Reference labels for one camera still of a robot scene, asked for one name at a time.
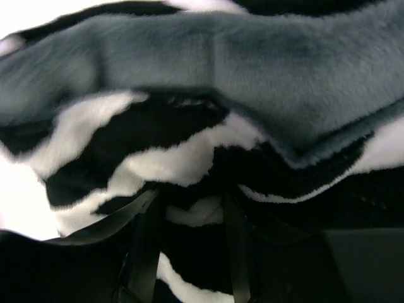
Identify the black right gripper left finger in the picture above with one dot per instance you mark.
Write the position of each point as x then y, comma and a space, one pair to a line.
113, 260

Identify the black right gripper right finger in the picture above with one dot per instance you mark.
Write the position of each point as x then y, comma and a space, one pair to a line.
272, 261

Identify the zebra print blanket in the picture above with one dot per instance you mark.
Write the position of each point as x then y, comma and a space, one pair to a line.
296, 105

